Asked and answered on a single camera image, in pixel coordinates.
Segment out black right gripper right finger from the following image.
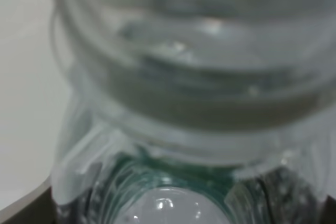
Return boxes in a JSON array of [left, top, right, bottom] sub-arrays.
[[324, 196, 336, 224]]

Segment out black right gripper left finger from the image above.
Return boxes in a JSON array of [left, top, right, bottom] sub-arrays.
[[1, 185, 56, 224]]

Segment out clear bottle with green label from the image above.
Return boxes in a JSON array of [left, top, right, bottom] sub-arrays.
[[50, 0, 335, 223]]

